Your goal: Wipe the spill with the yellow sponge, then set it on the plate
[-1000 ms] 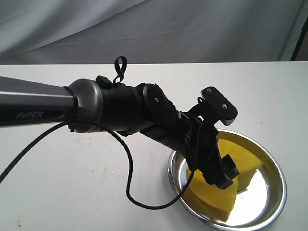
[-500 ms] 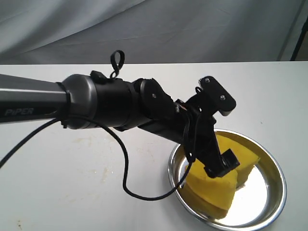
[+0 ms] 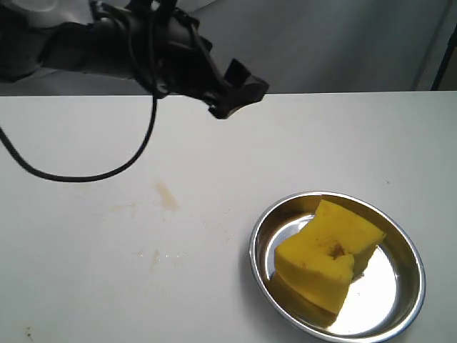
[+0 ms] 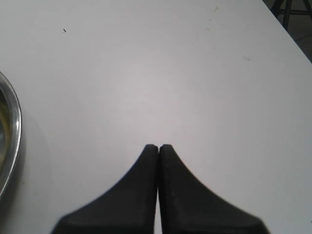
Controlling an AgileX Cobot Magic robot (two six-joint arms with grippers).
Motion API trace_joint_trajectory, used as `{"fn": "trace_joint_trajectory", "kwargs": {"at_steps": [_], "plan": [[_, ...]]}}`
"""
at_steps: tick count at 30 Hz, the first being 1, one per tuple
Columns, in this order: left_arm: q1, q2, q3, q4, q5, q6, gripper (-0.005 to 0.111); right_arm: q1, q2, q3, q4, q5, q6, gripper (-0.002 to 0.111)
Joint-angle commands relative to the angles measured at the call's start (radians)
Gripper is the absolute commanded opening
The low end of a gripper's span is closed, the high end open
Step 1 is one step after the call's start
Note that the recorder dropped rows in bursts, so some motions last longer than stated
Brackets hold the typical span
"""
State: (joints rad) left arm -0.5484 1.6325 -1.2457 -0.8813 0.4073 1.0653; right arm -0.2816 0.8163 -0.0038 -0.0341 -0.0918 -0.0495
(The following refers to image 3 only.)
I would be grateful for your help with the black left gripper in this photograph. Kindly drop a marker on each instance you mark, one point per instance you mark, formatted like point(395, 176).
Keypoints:
point(167, 56)

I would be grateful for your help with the yellow sponge block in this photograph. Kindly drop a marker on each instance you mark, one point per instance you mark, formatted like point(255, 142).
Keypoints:
point(320, 262)

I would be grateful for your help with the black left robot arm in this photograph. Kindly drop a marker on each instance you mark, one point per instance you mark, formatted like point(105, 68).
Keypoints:
point(87, 37)

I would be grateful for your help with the orange liquid spill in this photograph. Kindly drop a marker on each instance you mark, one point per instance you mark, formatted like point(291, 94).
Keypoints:
point(166, 230)

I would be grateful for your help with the grey backdrop cloth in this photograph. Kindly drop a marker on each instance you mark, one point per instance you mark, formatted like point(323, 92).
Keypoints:
point(295, 46)

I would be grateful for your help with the black stand pole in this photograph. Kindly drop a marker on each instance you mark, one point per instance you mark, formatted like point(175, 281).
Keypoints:
point(445, 78)

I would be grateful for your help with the round stainless steel dish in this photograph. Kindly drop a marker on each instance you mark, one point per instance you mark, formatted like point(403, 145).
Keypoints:
point(381, 303)

